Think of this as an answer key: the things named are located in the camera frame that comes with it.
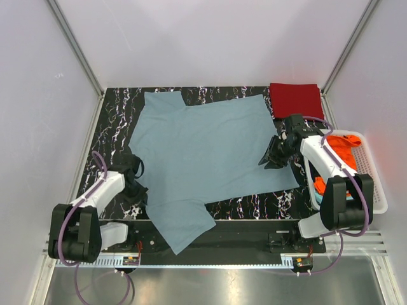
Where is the aluminium corner post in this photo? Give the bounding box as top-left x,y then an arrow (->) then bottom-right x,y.
45,0 -> 104,97
321,0 -> 382,96

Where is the aluminium frame rail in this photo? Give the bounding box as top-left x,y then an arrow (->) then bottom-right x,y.
324,231 -> 387,256

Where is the folded red t-shirt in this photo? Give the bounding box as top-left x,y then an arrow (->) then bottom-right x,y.
269,83 -> 324,119

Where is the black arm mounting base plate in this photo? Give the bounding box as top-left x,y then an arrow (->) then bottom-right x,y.
103,220 -> 326,269

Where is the left aluminium corner post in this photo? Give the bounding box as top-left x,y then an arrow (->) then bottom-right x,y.
45,0 -> 104,97

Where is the orange t-shirt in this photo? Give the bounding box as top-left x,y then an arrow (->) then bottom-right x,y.
314,135 -> 362,200

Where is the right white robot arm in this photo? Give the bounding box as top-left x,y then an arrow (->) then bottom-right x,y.
259,114 -> 374,252

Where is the right aluminium corner post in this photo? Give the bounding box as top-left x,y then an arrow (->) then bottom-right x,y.
321,0 -> 382,96

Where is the white plastic laundry basket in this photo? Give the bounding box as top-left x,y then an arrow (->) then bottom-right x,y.
303,130 -> 388,214

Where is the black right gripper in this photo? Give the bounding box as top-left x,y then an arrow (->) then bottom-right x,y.
258,135 -> 297,170

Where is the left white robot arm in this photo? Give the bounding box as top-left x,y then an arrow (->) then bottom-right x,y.
48,151 -> 148,266

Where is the light blue t-shirt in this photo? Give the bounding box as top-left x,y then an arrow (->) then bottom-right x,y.
129,91 -> 298,254

